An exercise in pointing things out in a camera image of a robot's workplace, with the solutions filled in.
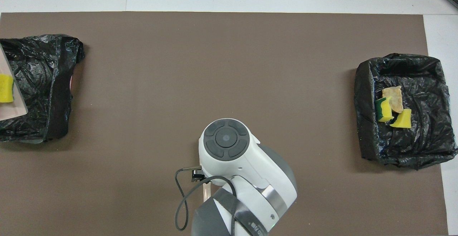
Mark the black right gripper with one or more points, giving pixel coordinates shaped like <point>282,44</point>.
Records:
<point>198,176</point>

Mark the beige hand brush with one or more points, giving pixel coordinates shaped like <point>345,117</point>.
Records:
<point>207,193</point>

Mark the beige plastic dustpan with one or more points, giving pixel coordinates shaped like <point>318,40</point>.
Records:
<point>14,110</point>

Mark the green and yellow sponge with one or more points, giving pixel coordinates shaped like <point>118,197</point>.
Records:
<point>385,112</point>

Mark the tan sponge piece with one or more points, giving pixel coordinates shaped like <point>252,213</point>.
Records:
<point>393,98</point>

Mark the yellow sponge wedge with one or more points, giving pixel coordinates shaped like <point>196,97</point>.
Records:
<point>6,89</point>

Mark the yellow notched sponge piece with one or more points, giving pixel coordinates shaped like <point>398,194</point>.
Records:
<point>403,119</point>

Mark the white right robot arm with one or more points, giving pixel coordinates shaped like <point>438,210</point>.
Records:
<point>229,150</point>

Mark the bin with black bag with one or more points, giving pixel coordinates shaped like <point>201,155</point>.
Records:
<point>422,139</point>
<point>43,85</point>

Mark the brown table mat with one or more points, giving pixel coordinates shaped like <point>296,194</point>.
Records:
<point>179,67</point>

